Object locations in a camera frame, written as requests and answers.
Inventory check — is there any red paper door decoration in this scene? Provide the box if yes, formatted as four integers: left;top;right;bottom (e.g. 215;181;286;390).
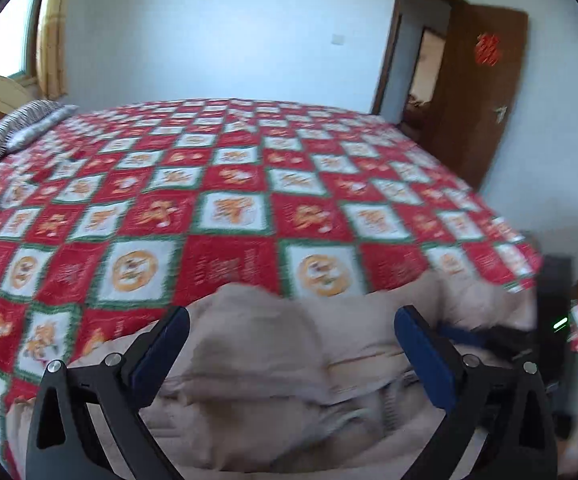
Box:
474;32;502;66

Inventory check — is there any striped pillow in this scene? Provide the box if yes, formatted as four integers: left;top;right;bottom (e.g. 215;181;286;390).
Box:
0;100;62;176

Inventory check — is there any dark wooden door frame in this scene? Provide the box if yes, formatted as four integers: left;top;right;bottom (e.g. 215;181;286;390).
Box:
371;0;457;126

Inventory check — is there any grey patterned pillow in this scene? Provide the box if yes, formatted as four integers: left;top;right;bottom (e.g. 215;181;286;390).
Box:
6;105;80;153

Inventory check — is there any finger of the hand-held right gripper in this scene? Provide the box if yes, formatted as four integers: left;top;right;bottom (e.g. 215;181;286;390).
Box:
438;324;540;357

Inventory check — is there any beige quilted jacket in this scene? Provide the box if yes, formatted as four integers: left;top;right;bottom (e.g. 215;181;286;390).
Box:
4;282;578;480

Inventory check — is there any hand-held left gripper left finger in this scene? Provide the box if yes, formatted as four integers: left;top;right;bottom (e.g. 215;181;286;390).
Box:
25;306;191;480

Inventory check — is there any red checked printed quilt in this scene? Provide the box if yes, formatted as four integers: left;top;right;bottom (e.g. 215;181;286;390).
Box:
0;99;578;466

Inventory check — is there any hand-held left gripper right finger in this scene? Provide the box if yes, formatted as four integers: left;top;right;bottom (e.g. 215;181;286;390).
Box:
395;305;560;480

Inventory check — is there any brown wooden door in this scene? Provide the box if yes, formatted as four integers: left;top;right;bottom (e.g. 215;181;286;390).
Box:
436;2;530;191

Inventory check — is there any narrow yellow curtain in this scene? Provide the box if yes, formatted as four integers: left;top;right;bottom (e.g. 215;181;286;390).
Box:
36;0;70;102

